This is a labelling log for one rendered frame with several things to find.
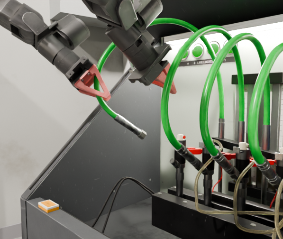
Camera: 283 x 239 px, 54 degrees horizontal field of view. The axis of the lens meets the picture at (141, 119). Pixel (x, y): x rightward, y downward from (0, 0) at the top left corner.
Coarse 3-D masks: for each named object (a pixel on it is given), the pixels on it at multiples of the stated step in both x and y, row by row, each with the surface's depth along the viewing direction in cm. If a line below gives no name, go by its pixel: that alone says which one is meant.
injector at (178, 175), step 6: (174, 150) 68; (174, 156) 68; (180, 156) 67; (174, 162) 66; (180, 162) 67; (180, 168) 67; (180, 174) 68; (180, 180) 68; (180, 186) 68; (180, 192) 68
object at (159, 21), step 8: (152, 24) 70; (176, 24) 73; (184, 24) 74; (112, 48) 67; (208, 48) 77; (104, 56) 66; (96, 80) 66; (96, 88) 66; (96, 96) 66; (104, 104) 67; (112, 112) 68; (224, 120) 81
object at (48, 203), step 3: (45, 201) 69; (48, 201) 69; (45, 204) 67; (48, 204) 67; (51, 204) 67; (54, 204) 67; (39, 207) 68; (42, 207) 67; (57, 207) 67; (45, 210) 66; (48, 210) 66; (51, 210) 66; (54, 210) 67
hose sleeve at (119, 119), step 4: (116, 116) 68; (120, 116) 69; (116, 120) 69; (120, 120) 69; (124, 120) 69; (124, 124) 69; (128, 124) 69; (132, 124) 70; (128, 128) 70; (132, 128) 70; (136, 128) 70; (136, 132) 71; (140, 132) 71
